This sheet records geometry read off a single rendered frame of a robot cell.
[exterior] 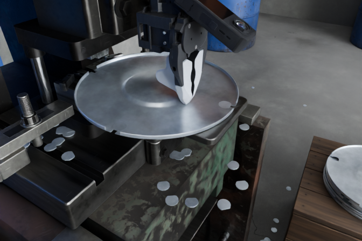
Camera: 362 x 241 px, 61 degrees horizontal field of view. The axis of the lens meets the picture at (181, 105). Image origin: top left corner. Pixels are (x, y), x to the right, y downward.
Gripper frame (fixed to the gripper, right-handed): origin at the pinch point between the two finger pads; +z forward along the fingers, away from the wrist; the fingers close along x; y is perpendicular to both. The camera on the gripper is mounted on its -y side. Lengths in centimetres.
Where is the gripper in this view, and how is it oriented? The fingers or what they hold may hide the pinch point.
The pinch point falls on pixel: (189, 98)
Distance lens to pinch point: 50.7
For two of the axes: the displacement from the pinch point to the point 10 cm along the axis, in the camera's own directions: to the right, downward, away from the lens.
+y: -8.5, -2.8, 4.5
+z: 0.0, 8.5, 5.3
